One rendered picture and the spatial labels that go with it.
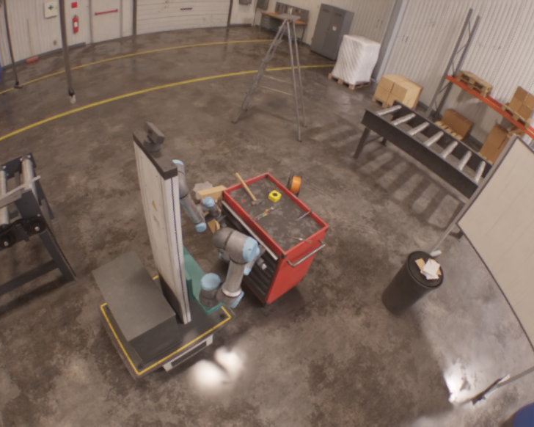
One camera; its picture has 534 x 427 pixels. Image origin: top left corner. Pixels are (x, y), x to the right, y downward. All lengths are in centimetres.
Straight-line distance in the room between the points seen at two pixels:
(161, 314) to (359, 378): 182
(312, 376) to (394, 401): 83
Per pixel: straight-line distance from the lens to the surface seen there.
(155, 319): 180
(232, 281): 163
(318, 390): 266
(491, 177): 325
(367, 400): 283
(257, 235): 211
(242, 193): 235
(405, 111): 563
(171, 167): 114
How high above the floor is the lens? 248
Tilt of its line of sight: 45 degrees down
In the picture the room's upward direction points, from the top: 14 degrees clockwise
